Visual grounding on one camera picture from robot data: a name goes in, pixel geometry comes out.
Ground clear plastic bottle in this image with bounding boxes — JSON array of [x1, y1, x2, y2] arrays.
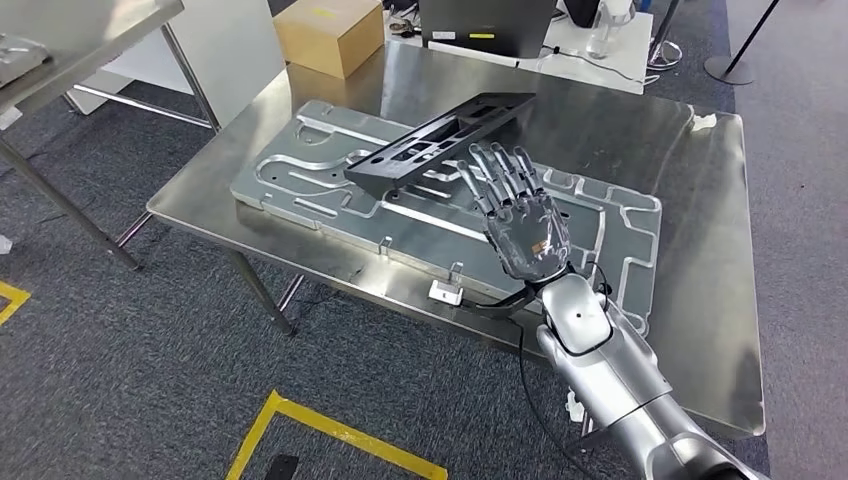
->
[[585, 0, 636, 61]]

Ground grey metal part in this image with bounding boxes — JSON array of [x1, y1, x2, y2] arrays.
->
[[0, 33, 52, 89]]

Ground yellow floor tape marking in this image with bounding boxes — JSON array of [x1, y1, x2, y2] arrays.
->
[[0, 280, 32, 327]]

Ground brown cardboard box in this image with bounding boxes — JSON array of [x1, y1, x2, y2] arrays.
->
[[272, 0, 386, 81]]

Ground dark tools pile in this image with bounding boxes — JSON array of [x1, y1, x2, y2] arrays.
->
[[387, 3, 422, 38]]

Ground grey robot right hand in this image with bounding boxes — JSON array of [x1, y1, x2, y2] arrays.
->
[[457, 141, 573, 285]]

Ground white cabinet panel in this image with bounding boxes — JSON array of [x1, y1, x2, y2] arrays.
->
[[66, 0, 287, 132]]

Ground grooved aluminium fixture plate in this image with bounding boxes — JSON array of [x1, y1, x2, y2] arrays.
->
[[229, 99, 664, 338]]

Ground black monitor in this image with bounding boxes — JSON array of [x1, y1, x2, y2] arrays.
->
[[418, 0, 559, 60]]

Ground steel frame table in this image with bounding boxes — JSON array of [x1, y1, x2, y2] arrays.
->
[[0, 0, 223, 273]]

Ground black plastic plate bracket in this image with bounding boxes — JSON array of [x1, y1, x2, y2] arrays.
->
[[343, 91, 538, 200]]

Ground stainless steel workbench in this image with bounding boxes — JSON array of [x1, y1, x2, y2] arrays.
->
[[145, 40, 768, 442]]

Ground white desk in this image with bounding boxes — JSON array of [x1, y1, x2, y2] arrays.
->
[[382, 0, 655, 95]]

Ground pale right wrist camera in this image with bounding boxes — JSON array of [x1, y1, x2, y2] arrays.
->
[[428, 279, 465, 307]]

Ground chrome stanchion base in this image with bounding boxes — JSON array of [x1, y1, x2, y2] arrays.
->
[[645, 0, 685, 72]]

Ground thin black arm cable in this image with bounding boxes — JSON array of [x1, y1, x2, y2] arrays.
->
[[516, 261, 614, 480]]

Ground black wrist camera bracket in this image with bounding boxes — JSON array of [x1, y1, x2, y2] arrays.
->
[[430, 284, 541, 321]]

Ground grey stanchion base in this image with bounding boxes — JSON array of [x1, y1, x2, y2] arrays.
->
[[703, 0, 784, 87]]

